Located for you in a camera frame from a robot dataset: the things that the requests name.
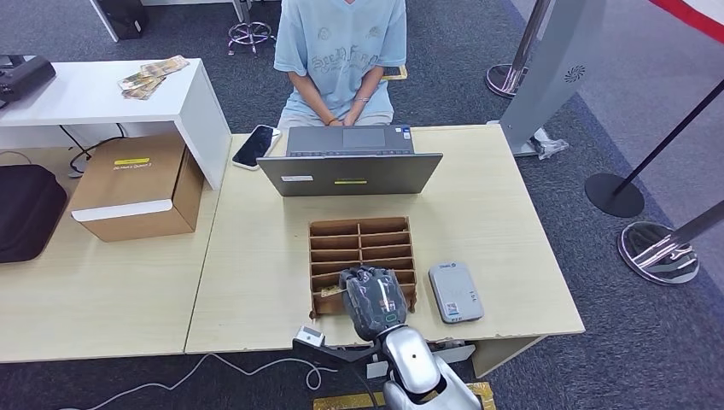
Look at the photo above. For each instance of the person's left forearm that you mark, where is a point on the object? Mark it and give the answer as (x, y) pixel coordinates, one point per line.
(367, 85)

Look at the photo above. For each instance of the black stanchion with round base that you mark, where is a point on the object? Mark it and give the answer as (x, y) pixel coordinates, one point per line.
(615, 195)

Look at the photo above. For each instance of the grey card reader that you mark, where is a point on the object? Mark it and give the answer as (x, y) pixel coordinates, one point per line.
(455, 291)

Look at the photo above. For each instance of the person's right forearm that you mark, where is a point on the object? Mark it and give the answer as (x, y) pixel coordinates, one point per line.
(308, 96)

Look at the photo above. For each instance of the red barrier belt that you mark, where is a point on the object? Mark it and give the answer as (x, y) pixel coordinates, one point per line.
(693, 17)

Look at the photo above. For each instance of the person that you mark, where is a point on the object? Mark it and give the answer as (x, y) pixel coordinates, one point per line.
(339, 51)

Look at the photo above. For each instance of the black smartphone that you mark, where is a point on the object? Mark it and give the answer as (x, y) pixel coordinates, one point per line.
(256, 147)

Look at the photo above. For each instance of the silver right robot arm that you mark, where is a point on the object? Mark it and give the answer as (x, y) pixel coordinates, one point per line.
(421, 368)

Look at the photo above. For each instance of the chrome stanchion with mirror base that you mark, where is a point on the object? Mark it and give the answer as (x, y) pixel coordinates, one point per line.
(659, 257)

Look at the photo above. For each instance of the wooden card organizer rack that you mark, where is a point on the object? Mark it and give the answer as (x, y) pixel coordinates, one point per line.
(339, 237)

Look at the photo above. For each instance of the crumpled clear plastic wrap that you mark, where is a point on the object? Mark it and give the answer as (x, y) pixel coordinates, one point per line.
(550, 145)

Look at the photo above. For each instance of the person's right hand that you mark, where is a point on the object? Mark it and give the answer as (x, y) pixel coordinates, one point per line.
(333, 122)

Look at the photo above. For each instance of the black computer tower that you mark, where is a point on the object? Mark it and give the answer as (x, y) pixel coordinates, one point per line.
(124, 18)

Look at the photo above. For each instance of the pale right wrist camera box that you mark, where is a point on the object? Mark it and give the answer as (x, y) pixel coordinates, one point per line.
(310, 336)

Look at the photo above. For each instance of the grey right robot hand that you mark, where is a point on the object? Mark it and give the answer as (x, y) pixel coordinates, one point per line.
(376, 305)

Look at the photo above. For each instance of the person's left hand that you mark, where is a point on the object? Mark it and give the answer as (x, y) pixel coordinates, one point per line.
(352, 119)

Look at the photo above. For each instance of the black desktop device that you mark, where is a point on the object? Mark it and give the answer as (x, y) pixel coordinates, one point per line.
(25, 78)

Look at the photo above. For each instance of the grey laptop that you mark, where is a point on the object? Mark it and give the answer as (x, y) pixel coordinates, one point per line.
(348, 175)

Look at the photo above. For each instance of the grey standing kiosk panel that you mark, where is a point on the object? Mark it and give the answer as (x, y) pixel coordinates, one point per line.
(551, 73)

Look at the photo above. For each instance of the black soft case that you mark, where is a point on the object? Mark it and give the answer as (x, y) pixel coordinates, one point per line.
(25, 212)

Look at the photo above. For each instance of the chrome stool base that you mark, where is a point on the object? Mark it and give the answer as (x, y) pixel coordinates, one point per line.
(249, 35)

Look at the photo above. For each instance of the brown cardboard box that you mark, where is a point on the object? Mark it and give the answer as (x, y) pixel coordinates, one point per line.
(134, 189)

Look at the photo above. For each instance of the chrome stanchion with round base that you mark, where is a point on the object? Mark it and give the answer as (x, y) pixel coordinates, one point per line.
(502, 81)

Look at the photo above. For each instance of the white desk shelf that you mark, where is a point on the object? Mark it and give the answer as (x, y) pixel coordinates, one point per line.
(73, 96)

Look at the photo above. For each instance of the gold floor tape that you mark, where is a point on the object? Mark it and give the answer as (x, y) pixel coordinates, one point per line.
(345, 402)

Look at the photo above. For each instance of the room key card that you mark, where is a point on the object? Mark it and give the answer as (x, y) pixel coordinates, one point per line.
(332, 292)

